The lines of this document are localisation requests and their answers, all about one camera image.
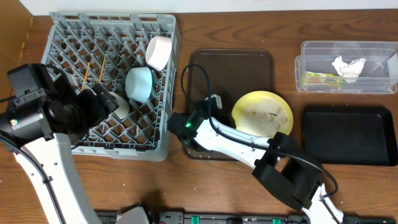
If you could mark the light blue bowl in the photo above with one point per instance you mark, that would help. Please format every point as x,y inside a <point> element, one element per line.
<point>138,84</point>

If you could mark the grey plastic dishwasher rack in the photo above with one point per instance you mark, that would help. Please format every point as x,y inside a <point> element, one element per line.
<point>78,38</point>

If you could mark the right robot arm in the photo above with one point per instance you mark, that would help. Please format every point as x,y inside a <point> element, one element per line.
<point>278,163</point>

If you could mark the pink bowl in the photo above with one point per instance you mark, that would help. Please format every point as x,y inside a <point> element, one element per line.
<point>158,52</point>

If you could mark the clear plastic container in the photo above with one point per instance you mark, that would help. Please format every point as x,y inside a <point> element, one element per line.
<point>379,75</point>

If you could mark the black plastic tray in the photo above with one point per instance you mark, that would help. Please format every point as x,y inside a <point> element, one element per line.
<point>355,135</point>

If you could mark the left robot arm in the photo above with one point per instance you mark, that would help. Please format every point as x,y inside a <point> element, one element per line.
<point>48,163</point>

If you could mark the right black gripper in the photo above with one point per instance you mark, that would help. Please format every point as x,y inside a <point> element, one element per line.
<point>204,106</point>

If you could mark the dark brown serving tray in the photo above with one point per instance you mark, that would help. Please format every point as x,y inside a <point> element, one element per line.
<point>232,73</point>

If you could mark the wooden chopstick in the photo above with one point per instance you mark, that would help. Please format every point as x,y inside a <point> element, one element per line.
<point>86,76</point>
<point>102,69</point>

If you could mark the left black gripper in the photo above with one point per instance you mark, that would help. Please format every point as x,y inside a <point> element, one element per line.
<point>104,98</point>

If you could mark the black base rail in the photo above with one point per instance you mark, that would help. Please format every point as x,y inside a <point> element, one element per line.
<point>188,218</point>

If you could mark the yellow plate with scraps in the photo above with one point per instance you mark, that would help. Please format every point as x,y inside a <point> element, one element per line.
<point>262,113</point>

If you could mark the pale green cup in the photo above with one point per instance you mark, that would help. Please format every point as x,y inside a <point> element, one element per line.
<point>123,107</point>

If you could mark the green orange snack wrapper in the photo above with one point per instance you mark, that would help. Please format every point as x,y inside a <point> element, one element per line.
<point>328,79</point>

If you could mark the white tissue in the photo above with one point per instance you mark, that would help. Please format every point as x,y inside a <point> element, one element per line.
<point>349,71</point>

